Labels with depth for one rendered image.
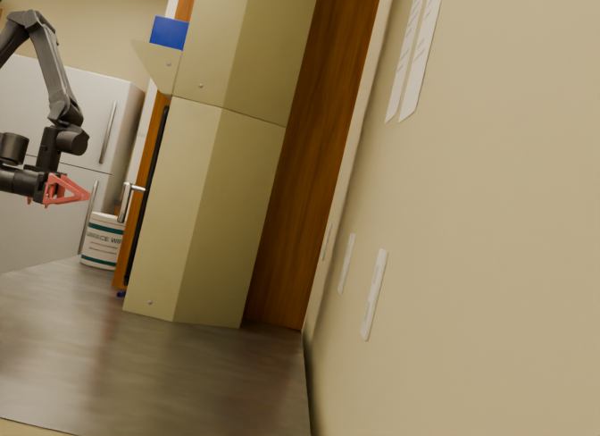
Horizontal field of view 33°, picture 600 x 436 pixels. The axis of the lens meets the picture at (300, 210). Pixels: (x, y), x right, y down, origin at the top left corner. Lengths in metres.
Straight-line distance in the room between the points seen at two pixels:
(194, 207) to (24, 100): 5.19
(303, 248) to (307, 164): 0.21
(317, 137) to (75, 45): 5.55
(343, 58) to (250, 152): 0.44
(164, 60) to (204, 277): 0.48
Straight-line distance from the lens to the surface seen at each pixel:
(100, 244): 2.93
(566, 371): 0.46
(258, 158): 2.28
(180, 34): 2.42
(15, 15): 3.06
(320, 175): 2.55
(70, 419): 1.26
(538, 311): 0.53
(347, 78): 2.57
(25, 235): 7.30
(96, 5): 8.01
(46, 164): 2.69
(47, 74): 2.84
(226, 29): 2.22
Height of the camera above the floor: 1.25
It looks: level
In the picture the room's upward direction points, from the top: 13 degrees clockwise
